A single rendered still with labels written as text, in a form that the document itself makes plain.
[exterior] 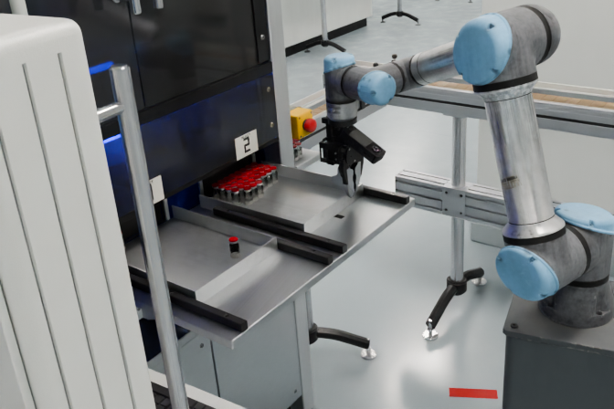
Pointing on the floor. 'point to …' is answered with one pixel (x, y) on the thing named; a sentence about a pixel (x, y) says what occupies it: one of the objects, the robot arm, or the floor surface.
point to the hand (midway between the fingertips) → (354, 193)
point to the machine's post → (275, 153)
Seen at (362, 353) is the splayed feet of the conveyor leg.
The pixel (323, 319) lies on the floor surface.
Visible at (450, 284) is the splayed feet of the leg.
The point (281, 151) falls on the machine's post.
